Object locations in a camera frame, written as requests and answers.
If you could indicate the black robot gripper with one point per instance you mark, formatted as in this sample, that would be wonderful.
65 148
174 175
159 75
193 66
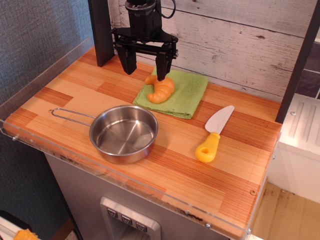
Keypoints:
145 35

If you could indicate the yellow handled white toy knife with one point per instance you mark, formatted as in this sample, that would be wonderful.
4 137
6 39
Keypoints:
207 151

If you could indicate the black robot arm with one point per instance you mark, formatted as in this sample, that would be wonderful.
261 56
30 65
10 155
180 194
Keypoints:
140 3

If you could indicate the orange toy croissant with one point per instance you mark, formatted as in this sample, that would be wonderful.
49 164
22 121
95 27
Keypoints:
162 89

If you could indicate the green folded cloth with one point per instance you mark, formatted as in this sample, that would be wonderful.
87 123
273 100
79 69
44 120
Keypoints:
189 89

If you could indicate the small stainless steel pan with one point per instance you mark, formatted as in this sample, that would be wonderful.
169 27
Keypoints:
123 134

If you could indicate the clear acrylic table guard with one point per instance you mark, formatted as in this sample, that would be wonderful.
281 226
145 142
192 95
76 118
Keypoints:
22 71

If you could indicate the grey toy fridge cabinet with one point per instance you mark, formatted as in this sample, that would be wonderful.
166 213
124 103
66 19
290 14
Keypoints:
82 189

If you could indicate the silver water dispenser panel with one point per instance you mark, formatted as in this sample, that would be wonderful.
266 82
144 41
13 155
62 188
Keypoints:
123 223

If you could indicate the white cabinet at right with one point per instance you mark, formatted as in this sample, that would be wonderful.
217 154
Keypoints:
295 164

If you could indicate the orange object bottom left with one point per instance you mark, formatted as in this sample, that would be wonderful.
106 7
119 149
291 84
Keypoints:
25 234

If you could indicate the dark left shelf post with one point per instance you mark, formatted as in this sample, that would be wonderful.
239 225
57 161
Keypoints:
101 29

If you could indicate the dark shelf post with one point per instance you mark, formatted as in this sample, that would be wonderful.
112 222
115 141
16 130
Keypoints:
101 29
300 63

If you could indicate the dark right shelf post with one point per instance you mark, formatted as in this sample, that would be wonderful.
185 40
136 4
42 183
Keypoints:
300 63

